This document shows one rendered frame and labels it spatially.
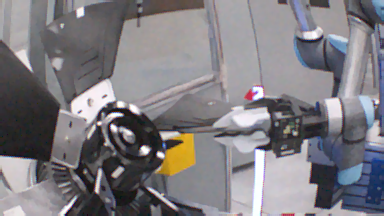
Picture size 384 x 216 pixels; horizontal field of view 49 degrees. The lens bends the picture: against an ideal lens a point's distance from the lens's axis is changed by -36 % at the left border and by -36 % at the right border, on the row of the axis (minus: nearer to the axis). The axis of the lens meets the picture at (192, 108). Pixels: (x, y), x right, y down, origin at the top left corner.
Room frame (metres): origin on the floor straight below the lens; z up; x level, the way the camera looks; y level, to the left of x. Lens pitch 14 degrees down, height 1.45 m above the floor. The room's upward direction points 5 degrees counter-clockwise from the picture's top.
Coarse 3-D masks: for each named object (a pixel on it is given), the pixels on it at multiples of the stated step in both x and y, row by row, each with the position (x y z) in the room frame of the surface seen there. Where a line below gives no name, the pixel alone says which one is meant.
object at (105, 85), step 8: (104, 80) 0.91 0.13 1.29; (96, 88) 0.91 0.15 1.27; (104, 88) 0.91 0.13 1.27; (112, 88) 0.90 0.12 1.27; (80, 96) 0.91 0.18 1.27; (88, 96) 0.91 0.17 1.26; (96, 96) 0.90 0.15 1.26; (112, 96) 0.89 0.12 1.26; (72, 104) 0.91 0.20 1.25; (80, 104) 0.90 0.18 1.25; (96, 104) 0.89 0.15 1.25; (72, 112) 0.89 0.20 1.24; (88, 112) 0.88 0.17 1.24; (96, 112) 0.88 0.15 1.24; (88, 120) 0.88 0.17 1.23
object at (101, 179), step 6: (102, 174) 0.76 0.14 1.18; (102, 180) 0.76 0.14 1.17; (96, 186) 0.72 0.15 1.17; (108, 186) 0.78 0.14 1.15; (102, 192) 0.74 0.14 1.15; (108, 192) 0.78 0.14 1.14; (102, 198) 0.74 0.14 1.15; (108, 204) 0.76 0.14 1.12; (114, 204) 0.79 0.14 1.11; (108, 210) 0.75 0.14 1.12
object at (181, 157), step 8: (184, 136) 1.35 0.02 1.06; (192, 136) 1.37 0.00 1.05; (184, 144) 1.34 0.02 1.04; (192, 144) 1.37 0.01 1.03; (168, 152) 1.30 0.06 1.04; (176, 152) 1.32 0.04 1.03; (184, 152) 1.34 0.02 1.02; (192, 152) 1.36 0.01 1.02; (168, 160) 1.30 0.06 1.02; (176, 160) 1.32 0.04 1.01; (184, 160) 1.34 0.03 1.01; (192, 160) 1.36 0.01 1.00; (168, 168) 1.30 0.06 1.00; (176, 168) 1.31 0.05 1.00; (184, 168) 1.34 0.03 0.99
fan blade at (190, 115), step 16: (192, 96) 1.15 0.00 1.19; (176, 112) 1.06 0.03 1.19; (192, 112) 1.06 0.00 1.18; (208, 112) 1.05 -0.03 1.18; (224, 112) 1.06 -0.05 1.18; (160, 128) 0.94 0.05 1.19; (176, 128) 0.93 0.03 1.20; (192, 128) 0.94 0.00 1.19; (208, 128) 0.94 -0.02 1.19; (224, 128) 0.95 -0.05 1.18; (240, 128) 0.97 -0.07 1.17
